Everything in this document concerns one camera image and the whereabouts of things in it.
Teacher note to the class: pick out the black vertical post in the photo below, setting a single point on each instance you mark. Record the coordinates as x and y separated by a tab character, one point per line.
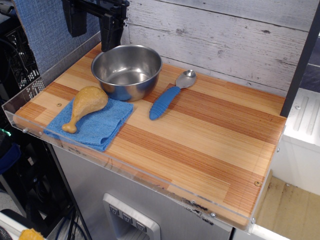
302	63

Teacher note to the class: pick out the stainless steel cabinet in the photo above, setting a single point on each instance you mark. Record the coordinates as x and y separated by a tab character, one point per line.
117	207

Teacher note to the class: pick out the stainless steel metal bowl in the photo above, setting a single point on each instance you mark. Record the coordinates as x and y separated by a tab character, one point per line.
127	72

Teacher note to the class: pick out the tan toy chicken drumstick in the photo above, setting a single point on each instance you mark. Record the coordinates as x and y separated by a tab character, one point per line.
88	100

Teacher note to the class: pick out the blue fabric panel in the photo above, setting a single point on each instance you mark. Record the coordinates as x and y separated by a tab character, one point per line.
45	26

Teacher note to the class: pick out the black plastic crate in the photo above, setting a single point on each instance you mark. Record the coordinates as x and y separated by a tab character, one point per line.
21	62

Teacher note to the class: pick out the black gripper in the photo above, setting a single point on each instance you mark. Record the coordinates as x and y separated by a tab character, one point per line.
111	13

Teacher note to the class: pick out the clear acrylic table guard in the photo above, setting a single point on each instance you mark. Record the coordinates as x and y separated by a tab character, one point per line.
210	152

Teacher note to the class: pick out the white ribbed appliance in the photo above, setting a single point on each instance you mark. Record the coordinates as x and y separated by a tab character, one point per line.
297	158

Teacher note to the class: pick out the blue folded microfiber cloth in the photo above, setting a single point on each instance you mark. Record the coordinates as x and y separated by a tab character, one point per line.
95	130

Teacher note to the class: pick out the yellow object at corner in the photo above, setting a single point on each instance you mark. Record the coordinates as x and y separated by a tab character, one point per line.
30	234

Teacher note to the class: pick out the spoon with blue handle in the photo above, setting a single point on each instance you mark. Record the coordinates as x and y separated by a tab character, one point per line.
184	80

